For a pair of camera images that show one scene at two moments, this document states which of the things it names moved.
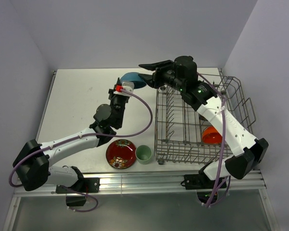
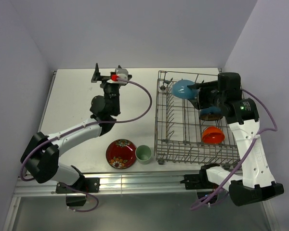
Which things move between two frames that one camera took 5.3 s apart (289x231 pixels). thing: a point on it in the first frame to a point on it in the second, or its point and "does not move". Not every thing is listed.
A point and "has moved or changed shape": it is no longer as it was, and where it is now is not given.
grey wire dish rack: [182, 134] does not move
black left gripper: [111, 94] to [97, 77]
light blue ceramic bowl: [134, 77] has moved or changed shape
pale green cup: [143, 154] does not move
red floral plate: [121, 154] does not move
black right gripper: [154, 81] to [200, 102]
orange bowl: [210, 135] does not move
